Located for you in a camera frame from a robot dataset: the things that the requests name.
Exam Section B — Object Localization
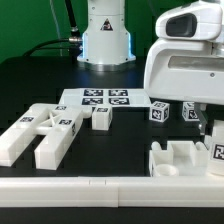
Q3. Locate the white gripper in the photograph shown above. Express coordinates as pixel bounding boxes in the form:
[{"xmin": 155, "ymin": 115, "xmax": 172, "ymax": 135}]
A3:
[{"xmin": 144, "ymin": 38, "xmax": 224, "ymax": 135}]

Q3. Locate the white chair seat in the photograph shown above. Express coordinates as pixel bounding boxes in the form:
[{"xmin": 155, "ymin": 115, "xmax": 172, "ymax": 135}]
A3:
[{"xmin": 149, "ymin": 141, "xmax": 208, "ymax": 177}]

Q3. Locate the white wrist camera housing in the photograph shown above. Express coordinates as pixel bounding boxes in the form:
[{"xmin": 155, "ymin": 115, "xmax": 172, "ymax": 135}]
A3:
[{"xmin": 155, "ymin": 0, "xmax": 224, "ymax": 43}]

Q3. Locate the white marker base plate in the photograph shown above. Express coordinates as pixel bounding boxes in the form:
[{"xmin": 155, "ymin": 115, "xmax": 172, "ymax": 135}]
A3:
[{"xmin": 59, "ymin": 88, "xmax": 151, "ymax": 107}]

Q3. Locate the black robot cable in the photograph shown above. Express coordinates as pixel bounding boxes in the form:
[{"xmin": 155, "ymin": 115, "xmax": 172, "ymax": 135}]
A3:
[{"xmin": 21, "ymin": 0, "xmax": 84, "ymax": 58}]

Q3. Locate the white chair back frame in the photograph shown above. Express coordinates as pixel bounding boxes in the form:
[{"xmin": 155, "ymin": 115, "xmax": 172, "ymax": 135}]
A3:
[{"xmin": 0, "ymin": 103, "xmax": 92, "ymax": 170}]

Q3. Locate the white front fence rail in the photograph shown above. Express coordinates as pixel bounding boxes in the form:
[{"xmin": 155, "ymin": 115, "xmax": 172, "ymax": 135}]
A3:
[{"xmin": 0, "ymin": 177, "xmax": 224, "ymax": 208}]

